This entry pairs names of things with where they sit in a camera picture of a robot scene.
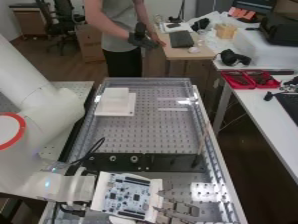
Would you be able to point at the clear box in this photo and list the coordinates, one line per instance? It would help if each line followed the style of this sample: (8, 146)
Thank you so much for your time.
(177, 133)

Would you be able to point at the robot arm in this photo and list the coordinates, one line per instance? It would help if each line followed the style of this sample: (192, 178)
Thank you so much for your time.
(40, 110)

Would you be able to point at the cardboard box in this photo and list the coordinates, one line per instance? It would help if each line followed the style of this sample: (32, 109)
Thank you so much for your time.
(89, 43)

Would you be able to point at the small white box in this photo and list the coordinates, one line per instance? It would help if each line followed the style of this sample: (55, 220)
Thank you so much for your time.
(116, 103)

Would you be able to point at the wooden cabinet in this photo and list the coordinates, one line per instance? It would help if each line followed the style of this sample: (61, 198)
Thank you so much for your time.
(28, 20)

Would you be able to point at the black plate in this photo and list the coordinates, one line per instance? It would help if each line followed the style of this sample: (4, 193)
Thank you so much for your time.
(168, 162)

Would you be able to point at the white mouse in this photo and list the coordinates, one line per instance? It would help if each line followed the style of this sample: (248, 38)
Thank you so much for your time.
(195, 50)

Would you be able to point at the wooden desk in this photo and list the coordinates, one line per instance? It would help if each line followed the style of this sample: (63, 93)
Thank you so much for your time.
(187, 58)

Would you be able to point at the long white desk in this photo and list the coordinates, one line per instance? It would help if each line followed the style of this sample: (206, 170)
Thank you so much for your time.
(261, 55)

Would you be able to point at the person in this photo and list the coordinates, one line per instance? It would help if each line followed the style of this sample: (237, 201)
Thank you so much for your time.
(120, 33)

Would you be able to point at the black headphones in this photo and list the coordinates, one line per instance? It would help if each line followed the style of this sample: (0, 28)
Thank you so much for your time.
(234, 57)

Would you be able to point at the wooden block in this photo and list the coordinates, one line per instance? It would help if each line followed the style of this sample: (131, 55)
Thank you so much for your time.
(226, 31)

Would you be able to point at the black office chair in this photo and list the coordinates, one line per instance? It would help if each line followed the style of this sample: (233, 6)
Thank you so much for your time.
(60, 20)

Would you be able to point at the black bag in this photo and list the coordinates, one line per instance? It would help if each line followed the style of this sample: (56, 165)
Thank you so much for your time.
(281, 30)

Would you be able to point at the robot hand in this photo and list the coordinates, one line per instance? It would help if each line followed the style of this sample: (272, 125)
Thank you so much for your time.
(127, 196)

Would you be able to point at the red tray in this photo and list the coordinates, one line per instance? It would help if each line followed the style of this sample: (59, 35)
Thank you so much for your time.
(265, 78)
(238, 80)

